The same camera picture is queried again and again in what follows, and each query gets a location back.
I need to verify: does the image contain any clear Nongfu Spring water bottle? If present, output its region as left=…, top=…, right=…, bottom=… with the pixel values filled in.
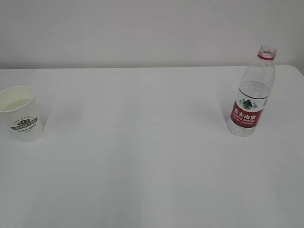
left=228, top=46, right=276, bottom=137

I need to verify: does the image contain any white paper coffee cup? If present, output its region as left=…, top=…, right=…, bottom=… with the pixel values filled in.
left=0, top=86, right=43, bottom=143

